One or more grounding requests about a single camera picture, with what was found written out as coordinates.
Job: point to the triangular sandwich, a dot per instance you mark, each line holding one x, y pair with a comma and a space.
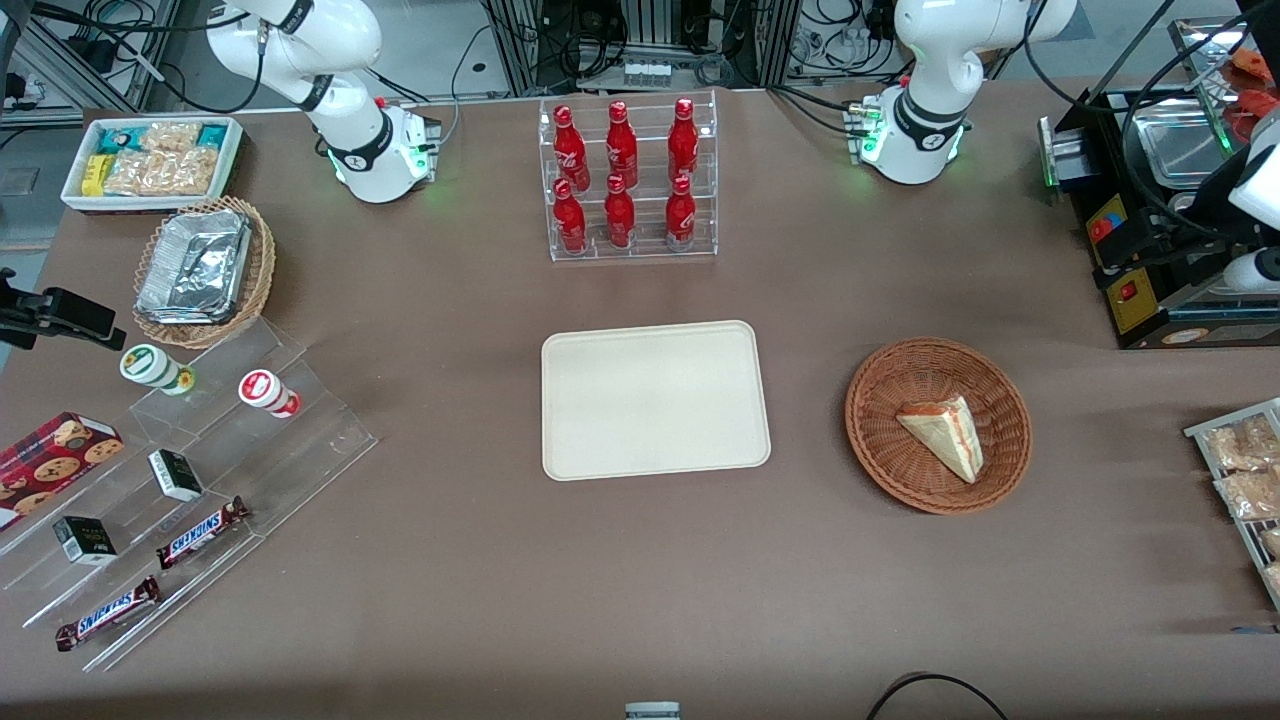
945, 435

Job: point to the aluminium frame rack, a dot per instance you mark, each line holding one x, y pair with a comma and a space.
650, 30

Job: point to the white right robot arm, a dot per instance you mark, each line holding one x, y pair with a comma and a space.
350, 150

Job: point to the light wicker basket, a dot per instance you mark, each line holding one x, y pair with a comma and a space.
258, 270

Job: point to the white rectangular snack bin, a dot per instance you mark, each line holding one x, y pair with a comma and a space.
75, 195

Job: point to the clear cracker packet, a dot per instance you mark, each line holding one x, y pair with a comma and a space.
165, 172

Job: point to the brown wicker basket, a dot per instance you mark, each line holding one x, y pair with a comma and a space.
900, 460

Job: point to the clear nut snack packet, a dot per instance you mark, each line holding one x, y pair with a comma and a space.
1240, 443
1250, 494

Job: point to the red lid yogurt cup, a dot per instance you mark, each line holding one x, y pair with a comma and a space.
264, 390

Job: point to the snickers chocolate bar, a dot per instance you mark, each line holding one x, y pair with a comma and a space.
200, 533
108, 613

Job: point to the teal snack packet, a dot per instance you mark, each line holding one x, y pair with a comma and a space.
122, 140

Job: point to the black machine with yellow panel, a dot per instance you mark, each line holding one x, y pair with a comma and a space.
1135, 300

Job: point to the aluminium foil container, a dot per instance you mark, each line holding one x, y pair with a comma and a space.
195, 268

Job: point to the beige plastic tray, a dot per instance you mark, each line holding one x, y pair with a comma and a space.
655, 400

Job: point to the grey white object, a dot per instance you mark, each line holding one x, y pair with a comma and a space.
652, 711

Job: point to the steel tray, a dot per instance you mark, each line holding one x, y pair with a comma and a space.
1180, 155

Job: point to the small black box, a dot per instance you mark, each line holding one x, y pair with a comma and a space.
175, 475
85, 540

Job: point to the clear acrylic step stand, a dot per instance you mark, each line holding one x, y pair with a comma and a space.
280, 450

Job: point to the yellow snack packet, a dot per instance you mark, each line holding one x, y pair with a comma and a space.
96, 175

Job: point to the clear acrylic bottle rack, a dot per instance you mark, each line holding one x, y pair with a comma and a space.
640, 250

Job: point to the red cookie box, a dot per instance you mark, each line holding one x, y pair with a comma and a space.
55, 460

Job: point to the green lid yogurt cup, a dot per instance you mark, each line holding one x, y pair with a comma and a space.
150, 366

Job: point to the black camera clamp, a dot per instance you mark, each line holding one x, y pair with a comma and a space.
70, 312

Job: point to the red cola bottle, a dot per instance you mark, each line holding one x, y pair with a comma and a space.
570, 222
571, 150
619, 218
621, 148
683, 142
680, 218

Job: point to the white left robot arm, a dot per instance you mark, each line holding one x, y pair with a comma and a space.
925, 90

